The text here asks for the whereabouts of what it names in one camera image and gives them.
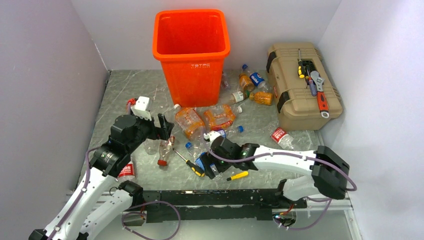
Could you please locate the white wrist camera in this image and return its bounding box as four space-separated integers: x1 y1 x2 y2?
203 131 222 143
126 96 153 121

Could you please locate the black base frame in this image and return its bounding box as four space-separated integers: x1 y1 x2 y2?
109 180 299 223

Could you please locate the orange adjustable wrench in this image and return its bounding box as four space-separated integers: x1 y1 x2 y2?
310 70 330 119

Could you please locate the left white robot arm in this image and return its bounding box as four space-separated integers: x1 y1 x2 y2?
29 113 175 240

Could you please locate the small orange juice bottle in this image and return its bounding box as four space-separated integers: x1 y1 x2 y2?
244 91 273 106

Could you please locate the Pepsi bottle near toolbox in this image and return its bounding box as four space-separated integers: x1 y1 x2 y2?
249 72 268 90

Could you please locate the Pepsi bottle blue label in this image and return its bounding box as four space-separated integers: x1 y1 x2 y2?
185 141 207 177

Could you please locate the orange bottle blue cap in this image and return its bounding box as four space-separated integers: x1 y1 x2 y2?
239 64 255 92

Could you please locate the red label bottle right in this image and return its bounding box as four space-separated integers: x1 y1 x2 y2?
270 127 295 151

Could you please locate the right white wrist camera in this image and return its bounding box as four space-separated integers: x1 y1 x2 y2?
203 131 222 143

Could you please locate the red label water bottle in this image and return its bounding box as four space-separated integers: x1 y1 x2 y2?
117 160 136 183

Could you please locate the black yellow screwdriver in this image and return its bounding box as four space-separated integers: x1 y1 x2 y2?
172 148 205 177

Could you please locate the clear bottle by left arm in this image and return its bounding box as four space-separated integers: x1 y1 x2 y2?
143 138 160 155

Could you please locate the blue red screwdriver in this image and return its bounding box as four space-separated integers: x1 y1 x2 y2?
305 64 317 97

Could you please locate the red cap clear bottle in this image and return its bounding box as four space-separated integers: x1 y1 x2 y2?
157 135 175 167

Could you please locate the large orange bottle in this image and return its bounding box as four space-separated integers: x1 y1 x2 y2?
173 104 206 141
202 104 243 131

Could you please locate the white label clear bottle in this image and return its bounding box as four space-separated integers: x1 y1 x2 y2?
218 91 247 105

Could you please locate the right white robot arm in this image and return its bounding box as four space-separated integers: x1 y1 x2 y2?
201 134 358 208

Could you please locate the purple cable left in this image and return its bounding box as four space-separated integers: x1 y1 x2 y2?
121 200 182 240

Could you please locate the orange plastic bin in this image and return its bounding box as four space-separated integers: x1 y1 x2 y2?
152 9 231 107

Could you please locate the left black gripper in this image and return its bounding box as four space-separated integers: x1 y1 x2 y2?
126 107 174 153

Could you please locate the tan plastic toolbox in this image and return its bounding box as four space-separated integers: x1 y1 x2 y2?
266 42 343 131

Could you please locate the yellow screwdriver on toolbox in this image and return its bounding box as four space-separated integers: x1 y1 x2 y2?
297 49 305 79

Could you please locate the blue label bottle centre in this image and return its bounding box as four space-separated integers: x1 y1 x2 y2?
213 125 245 138

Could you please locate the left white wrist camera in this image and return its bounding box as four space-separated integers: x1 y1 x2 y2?
126 96 153 121

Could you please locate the small yellow screwdriver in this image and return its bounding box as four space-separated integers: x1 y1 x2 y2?
226 171 249 182

